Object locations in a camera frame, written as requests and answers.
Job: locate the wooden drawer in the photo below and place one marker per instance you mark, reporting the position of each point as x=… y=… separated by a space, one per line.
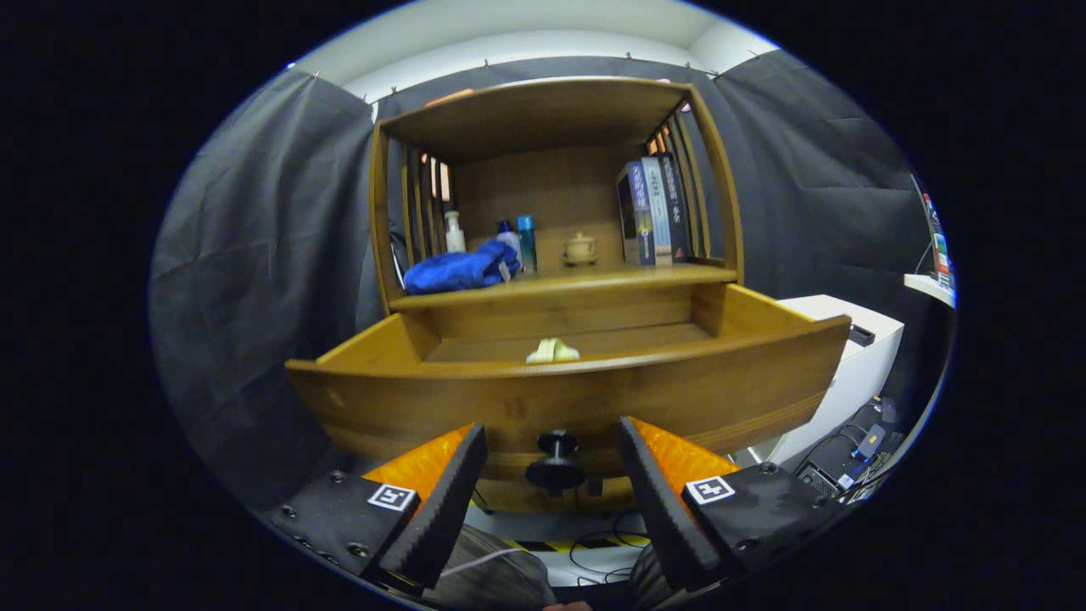
x=679 y=390

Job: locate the dark blue book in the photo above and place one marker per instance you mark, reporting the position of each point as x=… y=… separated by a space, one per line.
x=635 y=216

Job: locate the yellow black hazard tape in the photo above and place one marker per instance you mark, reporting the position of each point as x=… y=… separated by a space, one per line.
x=543 y=545

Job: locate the wooden countertop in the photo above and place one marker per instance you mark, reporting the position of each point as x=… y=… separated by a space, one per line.
x=594 y=277

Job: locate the white pump bottle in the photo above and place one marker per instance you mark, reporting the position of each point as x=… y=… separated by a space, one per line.
x=455 y=238

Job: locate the black clip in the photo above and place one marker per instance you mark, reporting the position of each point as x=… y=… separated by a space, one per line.
x=861 y=335

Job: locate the white side table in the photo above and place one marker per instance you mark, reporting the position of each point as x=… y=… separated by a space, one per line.
x=929 y=288

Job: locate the blue towel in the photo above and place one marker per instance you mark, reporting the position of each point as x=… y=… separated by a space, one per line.
x=458 y=270

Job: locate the black book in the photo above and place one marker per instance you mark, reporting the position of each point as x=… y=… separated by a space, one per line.
x=676 y=208

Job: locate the teal bottle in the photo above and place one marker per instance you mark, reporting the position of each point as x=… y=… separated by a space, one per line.
x=527 y=242

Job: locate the person's leg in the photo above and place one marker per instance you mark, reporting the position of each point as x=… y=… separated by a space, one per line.
x=501 y=584
x=645 y=581

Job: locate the person's left leg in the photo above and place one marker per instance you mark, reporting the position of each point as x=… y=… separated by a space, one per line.
x=501 y=584

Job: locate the black electronic box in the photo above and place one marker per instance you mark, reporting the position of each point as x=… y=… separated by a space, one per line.
x=821 y=480

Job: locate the white bottle with blue cap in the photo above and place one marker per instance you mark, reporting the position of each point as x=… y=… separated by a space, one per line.
x=506 y=229

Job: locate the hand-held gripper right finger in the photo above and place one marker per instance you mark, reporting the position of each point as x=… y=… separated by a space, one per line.
x=657 y=507

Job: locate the light grey book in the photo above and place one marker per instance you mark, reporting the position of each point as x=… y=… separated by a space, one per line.
x=657 y=212

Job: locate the white box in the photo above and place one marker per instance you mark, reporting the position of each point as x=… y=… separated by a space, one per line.
x=848 y=373

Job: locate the person's right leg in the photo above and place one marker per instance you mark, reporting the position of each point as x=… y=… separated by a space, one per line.
x=645 y=581

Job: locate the red label water bottle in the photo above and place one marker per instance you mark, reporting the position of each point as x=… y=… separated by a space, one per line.
x=940 y=250

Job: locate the black backdrop cloth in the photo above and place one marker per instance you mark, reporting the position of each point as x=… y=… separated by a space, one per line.
x=254 y=255

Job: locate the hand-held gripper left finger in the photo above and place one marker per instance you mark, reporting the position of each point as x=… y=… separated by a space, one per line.
x=450 y=505

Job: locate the beige lidded tea cup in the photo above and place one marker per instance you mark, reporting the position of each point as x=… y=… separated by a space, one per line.
x=581 y=250

